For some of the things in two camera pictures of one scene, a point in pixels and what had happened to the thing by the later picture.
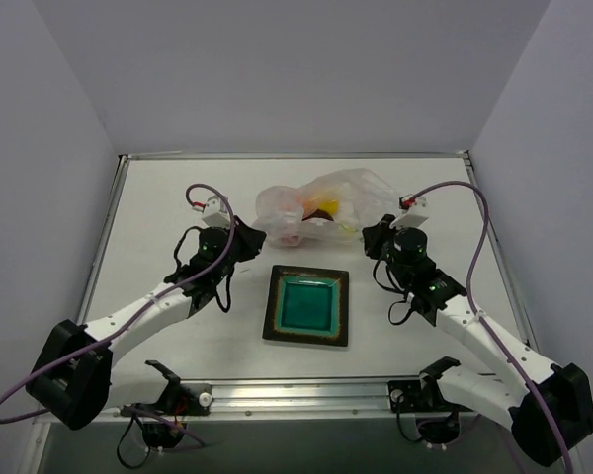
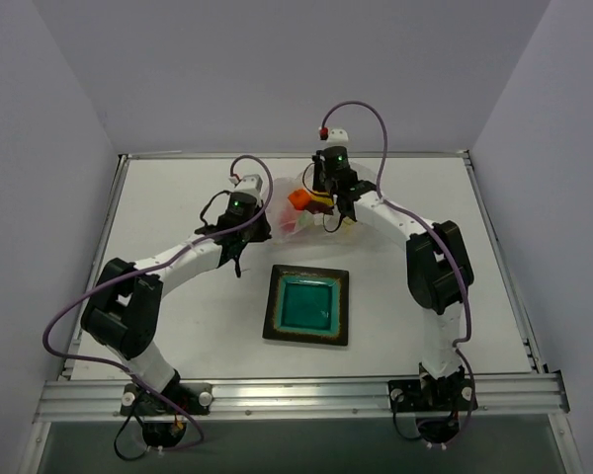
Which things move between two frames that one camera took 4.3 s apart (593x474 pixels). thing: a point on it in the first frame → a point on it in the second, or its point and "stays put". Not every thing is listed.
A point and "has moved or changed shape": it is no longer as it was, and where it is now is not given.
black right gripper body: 376,239 → 343,196
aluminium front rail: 256,399 stays put
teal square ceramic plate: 307,305 stays put
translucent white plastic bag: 334,208 has moved or changed shape
